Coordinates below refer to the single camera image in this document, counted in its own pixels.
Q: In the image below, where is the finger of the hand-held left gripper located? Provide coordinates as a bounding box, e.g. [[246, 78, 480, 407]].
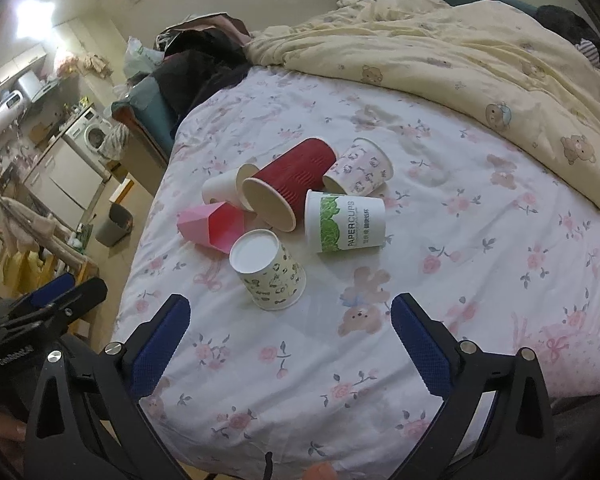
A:
[[0, 277, 109, 332], [11, 272, 77, 313]]

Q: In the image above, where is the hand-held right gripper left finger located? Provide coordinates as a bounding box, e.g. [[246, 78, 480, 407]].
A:
[[22, 294, 191, 480]]

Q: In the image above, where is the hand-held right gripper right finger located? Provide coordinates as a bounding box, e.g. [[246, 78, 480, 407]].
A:
[[390, 292, 557, 480]]

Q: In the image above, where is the cream cup with dark pattern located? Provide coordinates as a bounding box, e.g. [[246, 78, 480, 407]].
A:
[[229, 229, 307, 311]]

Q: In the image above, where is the pink faceted cup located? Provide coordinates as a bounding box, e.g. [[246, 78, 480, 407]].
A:
[[176, 201, 246, 255]]

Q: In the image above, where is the white cup with green print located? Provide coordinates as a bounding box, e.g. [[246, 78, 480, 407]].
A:
[[304, 189, 387, 255]]

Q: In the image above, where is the plain white paper cup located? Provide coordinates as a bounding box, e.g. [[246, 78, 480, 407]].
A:
[[201, 162, 259, 212]]

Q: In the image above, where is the white cup with pink cartoons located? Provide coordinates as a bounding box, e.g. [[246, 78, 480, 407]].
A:
[[322, 137, 394, 196]]

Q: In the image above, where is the red ribbed paper cup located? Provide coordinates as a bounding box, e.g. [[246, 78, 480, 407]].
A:
[[241, 136, 339, 234]]

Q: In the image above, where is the person's left hand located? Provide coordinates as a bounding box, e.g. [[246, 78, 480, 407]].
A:
[[0, 392, 28, 445]]

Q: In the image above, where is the wooden clothes drying rack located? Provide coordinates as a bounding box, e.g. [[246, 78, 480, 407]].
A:
[[0, 180, 102, 303]]

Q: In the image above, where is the grey trash bin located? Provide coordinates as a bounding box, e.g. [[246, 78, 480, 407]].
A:
[[96, 203, 135, 248]]

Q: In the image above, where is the floral bed sheet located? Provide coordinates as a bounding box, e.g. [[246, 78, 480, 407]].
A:
[[112, 62, 600, 470]]

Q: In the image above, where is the cardboard box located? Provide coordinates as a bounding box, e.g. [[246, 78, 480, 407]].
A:
[[111, 178, 135, 206]]

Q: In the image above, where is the white low cabinet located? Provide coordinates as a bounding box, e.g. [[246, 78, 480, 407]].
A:
[[22, 135, 112, 227]]

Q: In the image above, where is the grey hanging towel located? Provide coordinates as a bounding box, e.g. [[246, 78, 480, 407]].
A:
[[100, 122, 132, 162]]

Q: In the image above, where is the white washing machine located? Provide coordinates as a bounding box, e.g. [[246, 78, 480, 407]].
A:
[[62, 105, 119, 172]]

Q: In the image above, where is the orange object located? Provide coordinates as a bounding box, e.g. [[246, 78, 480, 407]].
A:
[[305, 461, 342, 480]]

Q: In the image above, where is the white water heater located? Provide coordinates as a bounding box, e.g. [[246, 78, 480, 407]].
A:
[[0, 89, 25, 142]]

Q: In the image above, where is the teal padded bench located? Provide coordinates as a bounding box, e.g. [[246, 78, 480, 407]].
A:
[[111, 72, 182, 163]]

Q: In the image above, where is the beige clothes pile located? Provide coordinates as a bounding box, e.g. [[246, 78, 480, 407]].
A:
[[55, 50, 114, 81]]

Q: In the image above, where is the white plastic bag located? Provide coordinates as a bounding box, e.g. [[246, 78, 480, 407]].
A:
[[124, 36, 167, 82]]

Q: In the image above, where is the dark clothes pile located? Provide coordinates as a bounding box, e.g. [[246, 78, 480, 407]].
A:
[[152, 12, 254, 117]]

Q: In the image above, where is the yellow bear print duvet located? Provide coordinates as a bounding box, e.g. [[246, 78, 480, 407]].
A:
[[244, 0, 600, 235]]

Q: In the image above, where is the dark plush cloth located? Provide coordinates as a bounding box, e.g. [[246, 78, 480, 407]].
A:
[[535, 4, 600, 72]]

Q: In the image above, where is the white wall cabinet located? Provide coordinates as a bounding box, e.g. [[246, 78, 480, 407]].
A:
[[0, 42, 49, 93]]

